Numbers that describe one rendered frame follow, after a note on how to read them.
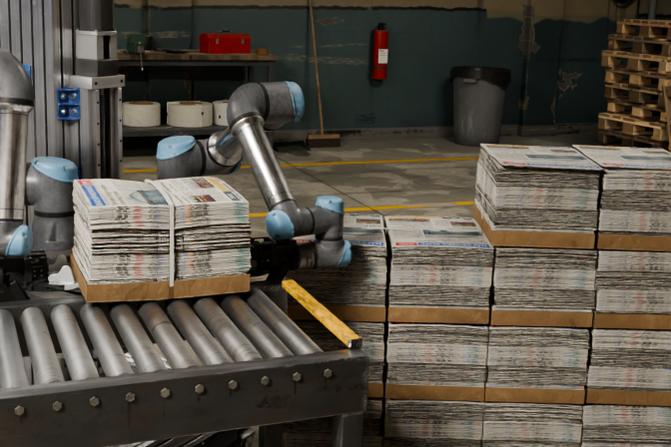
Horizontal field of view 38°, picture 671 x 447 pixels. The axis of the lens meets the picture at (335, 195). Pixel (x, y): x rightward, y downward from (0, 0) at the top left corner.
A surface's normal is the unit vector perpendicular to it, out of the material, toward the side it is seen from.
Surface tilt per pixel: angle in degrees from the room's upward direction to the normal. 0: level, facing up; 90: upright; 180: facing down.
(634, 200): 90
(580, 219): 90
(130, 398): 90
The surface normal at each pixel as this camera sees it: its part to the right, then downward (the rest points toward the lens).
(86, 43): -0.51, 0.16
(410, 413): 0.01, 0.21
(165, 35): 0.37, 0.21
